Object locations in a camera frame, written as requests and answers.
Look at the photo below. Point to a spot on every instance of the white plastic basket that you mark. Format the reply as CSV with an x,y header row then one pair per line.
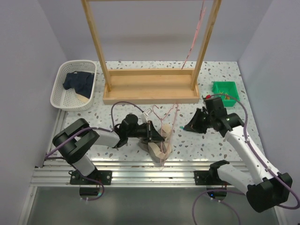
x,y
66,99

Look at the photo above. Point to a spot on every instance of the grey beige underwear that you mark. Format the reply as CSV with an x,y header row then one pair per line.
x,y
152,148

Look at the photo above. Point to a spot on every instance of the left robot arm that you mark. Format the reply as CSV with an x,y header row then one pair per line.
x,y
74,141

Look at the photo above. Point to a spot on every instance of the aluminium rail base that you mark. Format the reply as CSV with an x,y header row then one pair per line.
x,y
132,167

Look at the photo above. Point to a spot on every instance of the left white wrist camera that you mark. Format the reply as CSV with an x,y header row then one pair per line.
x,y
145,115

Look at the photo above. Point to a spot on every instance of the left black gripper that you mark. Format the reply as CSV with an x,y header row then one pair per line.
x,y
151,134

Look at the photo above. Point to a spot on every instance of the wooden clothes rack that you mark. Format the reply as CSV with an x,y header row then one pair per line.
x,y
153,85

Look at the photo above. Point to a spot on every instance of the green plastic bin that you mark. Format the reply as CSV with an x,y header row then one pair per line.
x,y
226,88

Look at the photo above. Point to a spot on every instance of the navy blue underwear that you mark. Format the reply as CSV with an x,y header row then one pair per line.
x,y
81,82

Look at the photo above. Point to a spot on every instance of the green clothespin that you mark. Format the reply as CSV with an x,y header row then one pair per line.
x,y
227,97

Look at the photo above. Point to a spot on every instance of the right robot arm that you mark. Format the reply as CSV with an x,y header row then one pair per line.
x,y
264,186

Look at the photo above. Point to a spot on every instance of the pink wire hanger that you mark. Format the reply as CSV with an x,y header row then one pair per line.
x,y
198,27

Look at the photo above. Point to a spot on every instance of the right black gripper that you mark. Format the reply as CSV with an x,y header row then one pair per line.
x,y
194,126

